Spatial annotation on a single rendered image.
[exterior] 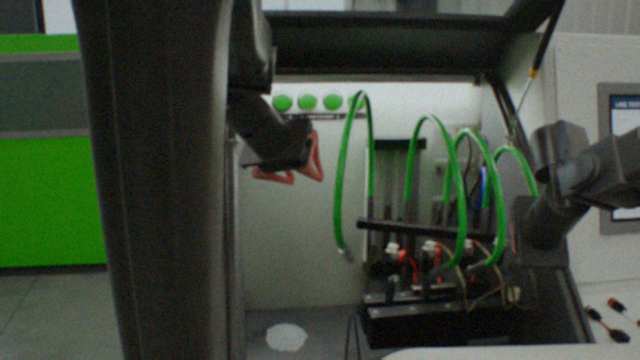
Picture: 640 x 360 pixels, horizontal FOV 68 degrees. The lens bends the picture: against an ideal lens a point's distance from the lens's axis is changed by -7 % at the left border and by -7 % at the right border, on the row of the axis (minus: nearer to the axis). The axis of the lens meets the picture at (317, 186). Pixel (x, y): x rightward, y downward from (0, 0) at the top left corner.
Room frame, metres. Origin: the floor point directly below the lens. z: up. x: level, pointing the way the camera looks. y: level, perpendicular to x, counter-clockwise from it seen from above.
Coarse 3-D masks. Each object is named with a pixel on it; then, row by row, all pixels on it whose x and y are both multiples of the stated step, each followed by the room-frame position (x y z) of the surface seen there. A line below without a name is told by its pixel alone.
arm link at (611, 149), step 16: (592, 144) 0.51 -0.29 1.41; (608, 144) 0.49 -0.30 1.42; (624, 144) 0.47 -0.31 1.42; (608, 160) 0.48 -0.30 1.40; (624, 160) 0.47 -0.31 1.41; (608, 176) 0.47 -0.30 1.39; (624, 176) 0.46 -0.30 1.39; (592, 192) 0.48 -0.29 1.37; (608, 192) 0.47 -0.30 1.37; (624, 192) 0.48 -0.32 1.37; (624, 208) 0.50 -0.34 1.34
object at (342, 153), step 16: (368, 96) 1.05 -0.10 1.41; (352, 112) 0.89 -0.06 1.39; (368, 112) 1.10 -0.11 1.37; (368, 128) 1.12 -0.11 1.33; (368, 144) 1.14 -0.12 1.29; (336, 176) 0.81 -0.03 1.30; (368, 176) 1.15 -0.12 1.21; (336, 192) 0.79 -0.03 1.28; (368, 192) 1.15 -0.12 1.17; (336, 208) 0.79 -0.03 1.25; (336, 224) 0.79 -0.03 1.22; (336, 240) 0.81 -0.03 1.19
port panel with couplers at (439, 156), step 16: (448, 112) 1.26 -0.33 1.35; (464, 112) 1.27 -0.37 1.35; (480, 112) 1.27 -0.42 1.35; (448, 128) 1.26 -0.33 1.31; (464, 128) 1.27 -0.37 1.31; (432, 144) 1.26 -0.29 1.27; (464, 144) 1.27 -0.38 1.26; (432, 160) 1.26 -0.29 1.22; (464, 160) 1.27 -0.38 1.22; (432, 176) 1.26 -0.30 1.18; (432, 192) 1.26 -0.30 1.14; (432, 208) 1.26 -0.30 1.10; (432, 224) 1.26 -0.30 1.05
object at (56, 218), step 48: (0, 48) 3.05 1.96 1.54; (48, 48) 3.09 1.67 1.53; (0, 96) 3.04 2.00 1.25; (48, 96) 3.08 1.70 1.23; (0, 144) 3.04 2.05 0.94; (48, 144) 3.08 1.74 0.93; (0, 192) 3.03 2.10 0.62; (48, 192) 3.07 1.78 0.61; (0, 240) 3.02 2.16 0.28; (48, 240) 3.06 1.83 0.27; (96, 240) 3.11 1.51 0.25
